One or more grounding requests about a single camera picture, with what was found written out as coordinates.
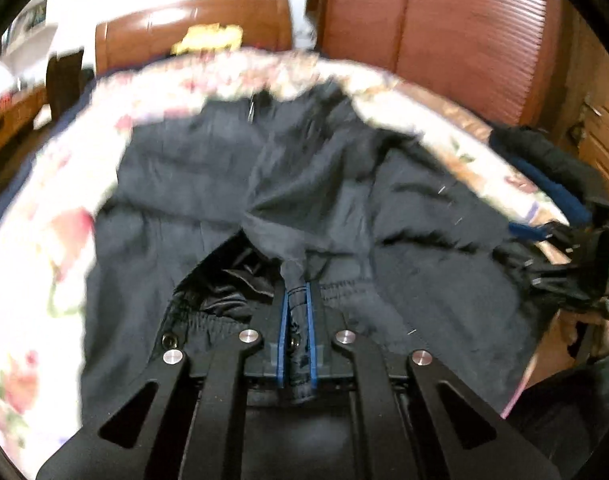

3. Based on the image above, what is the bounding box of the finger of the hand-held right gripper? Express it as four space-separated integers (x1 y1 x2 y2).
507 220 585 261
529 260 609 311

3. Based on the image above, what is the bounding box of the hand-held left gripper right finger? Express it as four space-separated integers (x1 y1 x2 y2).
307 280 560 480

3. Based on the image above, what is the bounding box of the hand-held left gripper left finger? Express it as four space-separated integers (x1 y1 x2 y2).
37 280 291 480

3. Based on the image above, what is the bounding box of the black zip jacket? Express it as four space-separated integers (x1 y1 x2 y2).
79 80 575 411

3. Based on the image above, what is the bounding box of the person's right forearm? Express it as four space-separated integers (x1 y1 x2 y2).
509 350 609 461

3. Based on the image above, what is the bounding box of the dark clothes pile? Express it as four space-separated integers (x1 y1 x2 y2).
489 125 609 223

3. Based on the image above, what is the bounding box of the wooden panel door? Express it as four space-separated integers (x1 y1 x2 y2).
559 25 609 201

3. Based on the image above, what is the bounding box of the wooden louvered wardrobe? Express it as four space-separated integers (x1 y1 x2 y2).
307 0 572 133

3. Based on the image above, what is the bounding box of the floral blanket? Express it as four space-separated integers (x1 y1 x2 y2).
0 50 570 466

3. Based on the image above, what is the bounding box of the yellow plush toy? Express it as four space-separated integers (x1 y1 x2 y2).
172 25 245 56

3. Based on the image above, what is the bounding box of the dark office chair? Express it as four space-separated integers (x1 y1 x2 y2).
47 50 96 122

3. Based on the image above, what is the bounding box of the wooden bed headboard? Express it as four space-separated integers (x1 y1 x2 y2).
95 0 292 77

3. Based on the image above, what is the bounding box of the wooden desk cabinet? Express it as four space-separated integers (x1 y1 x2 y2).
0 85 50 163

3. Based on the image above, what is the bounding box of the white wall shelf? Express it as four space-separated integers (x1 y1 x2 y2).
0 0 60 61

